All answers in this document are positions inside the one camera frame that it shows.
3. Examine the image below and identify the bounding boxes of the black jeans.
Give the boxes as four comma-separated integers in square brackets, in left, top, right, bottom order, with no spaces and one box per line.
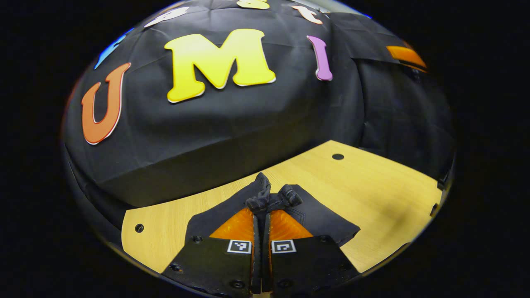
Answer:
[185,172,361,249]

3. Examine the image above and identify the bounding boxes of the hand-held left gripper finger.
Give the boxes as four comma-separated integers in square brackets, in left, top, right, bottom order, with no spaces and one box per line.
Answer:
[262,209,361,295]
[161,207,262,293]

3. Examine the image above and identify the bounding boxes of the black backdrop cloth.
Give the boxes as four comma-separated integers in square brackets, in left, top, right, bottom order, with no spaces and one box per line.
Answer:
[61,0,456,233]

